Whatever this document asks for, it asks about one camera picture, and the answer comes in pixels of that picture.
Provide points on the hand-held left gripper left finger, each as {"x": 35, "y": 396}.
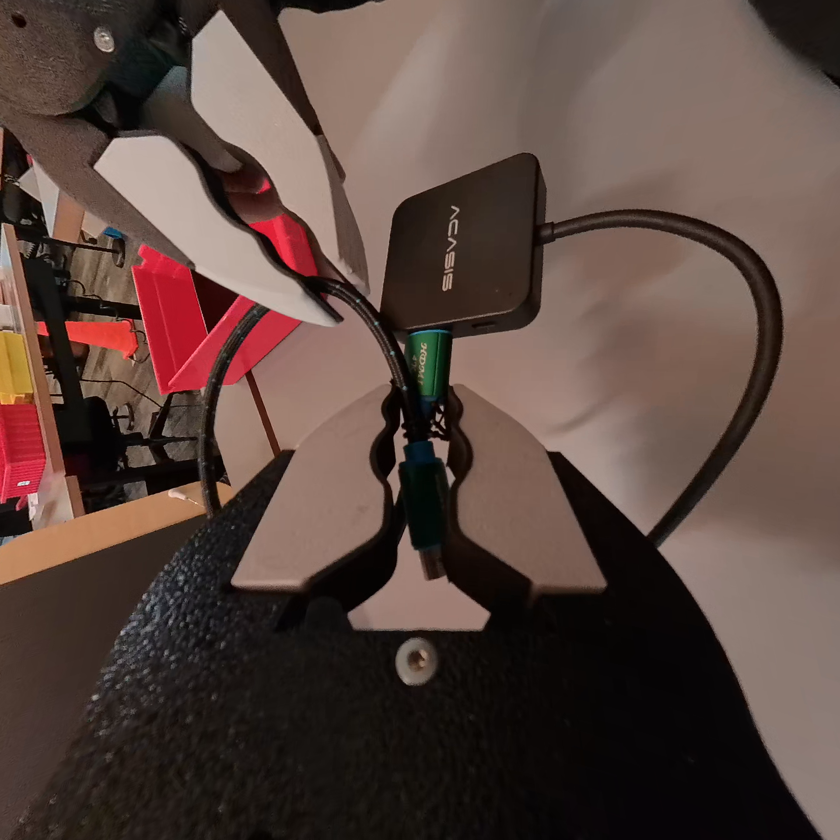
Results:
{"x": 315, "y": 512}

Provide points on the red plastic tray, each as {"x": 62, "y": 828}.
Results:
{"x": 164, "y": 315}

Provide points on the stack of red bins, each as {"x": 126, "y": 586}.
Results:
{"x": 23, "y": 453}

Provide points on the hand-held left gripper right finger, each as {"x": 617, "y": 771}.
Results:
{"x": 525, "y": 518}

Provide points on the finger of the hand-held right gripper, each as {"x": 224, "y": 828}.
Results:
{"x": 262, "y": 98}
{"x": 197, "y": 216}

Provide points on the wooden shelf frame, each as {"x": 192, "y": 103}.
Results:
{"x": 46, "y": 394}

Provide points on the orange plastic piece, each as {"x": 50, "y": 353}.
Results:
{"x": 92, "y": 334}

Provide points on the yellow plastic bin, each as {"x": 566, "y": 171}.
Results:
{"x": 13, "y": 367}

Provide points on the brown wooden strip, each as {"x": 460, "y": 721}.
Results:
{"x": 262, "y": 413}

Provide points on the light wooden board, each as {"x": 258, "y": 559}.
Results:
{"x": 98, "y": 525}

